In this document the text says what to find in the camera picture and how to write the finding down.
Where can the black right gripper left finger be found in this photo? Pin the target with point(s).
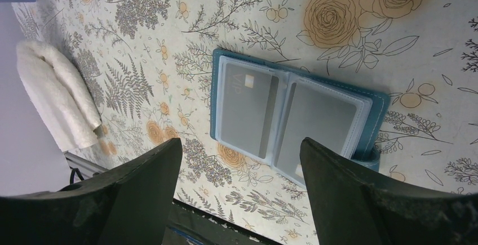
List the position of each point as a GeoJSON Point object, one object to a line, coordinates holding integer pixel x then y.
{"type": "Point", "coordinates": [128, 204]}

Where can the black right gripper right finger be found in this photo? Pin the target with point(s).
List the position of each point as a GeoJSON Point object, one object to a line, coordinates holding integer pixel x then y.
{"type": "Point", "coordinates": [352, 204]}

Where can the blue card holder wallet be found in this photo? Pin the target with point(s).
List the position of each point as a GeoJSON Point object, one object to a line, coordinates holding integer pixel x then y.
{"type": "Point", "coordinates": [371, 109]}

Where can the grey card in right sleeve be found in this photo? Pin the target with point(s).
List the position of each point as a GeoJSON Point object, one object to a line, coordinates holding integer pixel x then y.
{"type": "Point", "coordinates": [319, 116]}

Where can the grey VIP card in sleeve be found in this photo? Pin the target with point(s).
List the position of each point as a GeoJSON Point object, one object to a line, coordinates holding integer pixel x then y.
{"type": "Point", "coordinates": [247, 108]}

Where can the white folded towel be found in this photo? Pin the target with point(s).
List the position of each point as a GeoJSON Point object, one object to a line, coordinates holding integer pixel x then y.
{"type": "Point", "coordinates": [59, 94]}

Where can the floral patterned table mat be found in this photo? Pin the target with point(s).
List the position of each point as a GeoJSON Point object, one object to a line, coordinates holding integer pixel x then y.
{"type": "Point", "coordinates": [148, 66]}

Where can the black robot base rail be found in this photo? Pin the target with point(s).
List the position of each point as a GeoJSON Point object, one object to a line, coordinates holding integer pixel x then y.
{"type": "Point", "coordinates": [189, 225]}

